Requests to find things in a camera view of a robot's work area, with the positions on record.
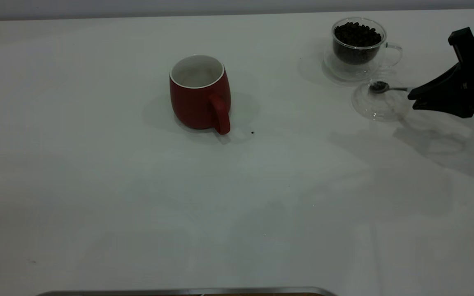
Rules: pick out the red mug white inside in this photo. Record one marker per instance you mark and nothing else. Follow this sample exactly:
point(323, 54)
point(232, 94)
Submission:
point(191, 107)

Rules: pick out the coffee beans pile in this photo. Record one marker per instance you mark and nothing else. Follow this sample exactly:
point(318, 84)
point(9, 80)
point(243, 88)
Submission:
point(357, 41)

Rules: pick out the small clear glass dish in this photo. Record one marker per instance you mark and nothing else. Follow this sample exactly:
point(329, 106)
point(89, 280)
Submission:
point(379, 111)

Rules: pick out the clear glass saucer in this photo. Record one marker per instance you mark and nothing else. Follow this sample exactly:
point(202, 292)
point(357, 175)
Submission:
point(340, 74)

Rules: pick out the metal tray edge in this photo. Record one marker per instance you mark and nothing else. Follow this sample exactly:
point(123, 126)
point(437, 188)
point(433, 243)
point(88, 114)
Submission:
point(179, 292)

